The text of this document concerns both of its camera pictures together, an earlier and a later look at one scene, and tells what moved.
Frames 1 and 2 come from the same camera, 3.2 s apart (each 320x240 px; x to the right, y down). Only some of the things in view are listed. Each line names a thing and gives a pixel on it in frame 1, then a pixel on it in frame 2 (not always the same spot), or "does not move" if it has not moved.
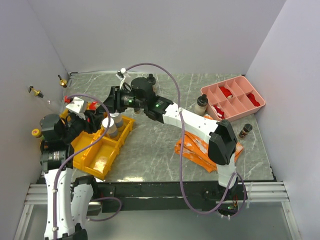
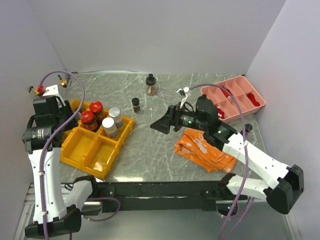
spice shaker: [246, 128] does not move
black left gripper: [95, 121] -> [64, 106]
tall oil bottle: [62, 82] does not move
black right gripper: [114, 99] -> [173, 116]
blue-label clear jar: [118, 119] does not move
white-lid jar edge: [111, 131] does not move
